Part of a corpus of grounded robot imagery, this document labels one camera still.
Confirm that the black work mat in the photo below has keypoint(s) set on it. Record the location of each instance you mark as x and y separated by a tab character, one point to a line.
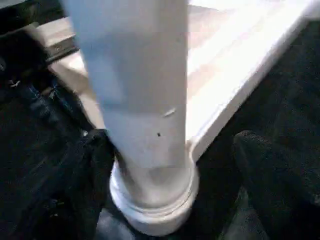
280	100

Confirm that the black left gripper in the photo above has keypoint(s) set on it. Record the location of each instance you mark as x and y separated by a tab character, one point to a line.
25	55

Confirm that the white plastic table top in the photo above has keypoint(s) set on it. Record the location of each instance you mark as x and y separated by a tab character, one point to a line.
240	65

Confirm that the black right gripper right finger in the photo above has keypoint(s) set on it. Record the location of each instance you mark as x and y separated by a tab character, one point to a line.
285	190

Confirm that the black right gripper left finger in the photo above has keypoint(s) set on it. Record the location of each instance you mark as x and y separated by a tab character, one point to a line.
70	195

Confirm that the white plastic table leg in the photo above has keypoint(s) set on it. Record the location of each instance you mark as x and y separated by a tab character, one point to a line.
145	100

